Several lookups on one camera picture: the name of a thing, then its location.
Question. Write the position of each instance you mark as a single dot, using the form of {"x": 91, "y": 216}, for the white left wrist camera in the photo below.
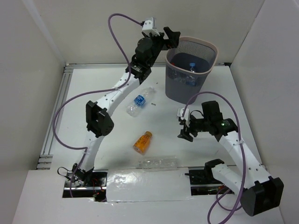
{"x": 149, "y": 26}

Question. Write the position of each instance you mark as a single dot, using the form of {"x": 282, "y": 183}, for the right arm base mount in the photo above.
{"x": 202, "y": 181}

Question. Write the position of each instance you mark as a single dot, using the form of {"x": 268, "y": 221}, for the clear bottle red cap label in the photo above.
{"x": 177, "y": 75}

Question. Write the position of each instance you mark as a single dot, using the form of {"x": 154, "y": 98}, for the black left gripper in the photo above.
{"x": 165, "y": 39}

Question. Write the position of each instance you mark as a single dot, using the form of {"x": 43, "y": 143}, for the small orange juice bottle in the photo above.
{"x": 143, "y": 143}

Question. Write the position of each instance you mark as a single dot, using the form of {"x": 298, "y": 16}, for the white taped cover sheet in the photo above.
{"x": 137, "y": 185}

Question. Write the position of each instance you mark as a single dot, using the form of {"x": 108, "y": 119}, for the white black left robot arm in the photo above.
{"x": 99, "y": 113}

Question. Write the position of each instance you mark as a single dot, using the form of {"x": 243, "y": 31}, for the grey mesh waste bin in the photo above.
{"x": 189, "y": 50}

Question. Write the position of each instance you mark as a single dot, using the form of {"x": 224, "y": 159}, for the clear crushed unlabelled bottle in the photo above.
{"x": 154, "y": 164}

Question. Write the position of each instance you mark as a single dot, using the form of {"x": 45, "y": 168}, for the clear bottle blue Aqua label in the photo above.
{"x": 140, "y": 101}

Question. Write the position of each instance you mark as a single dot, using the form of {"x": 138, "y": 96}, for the aluminium frame rail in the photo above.
{"x": 47, "y": 151}

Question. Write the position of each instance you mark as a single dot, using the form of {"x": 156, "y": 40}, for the clear bottle blue cap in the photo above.
{"x": 191, "y": 80}

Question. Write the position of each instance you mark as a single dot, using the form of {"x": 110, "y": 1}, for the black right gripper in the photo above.
{"x": 188, "y": 138}

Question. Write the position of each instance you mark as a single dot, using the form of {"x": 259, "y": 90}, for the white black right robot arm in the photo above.
{"x": 260, "y": 191}

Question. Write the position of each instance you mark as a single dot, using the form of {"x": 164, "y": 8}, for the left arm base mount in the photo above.
{"x": 92, "y": 184}

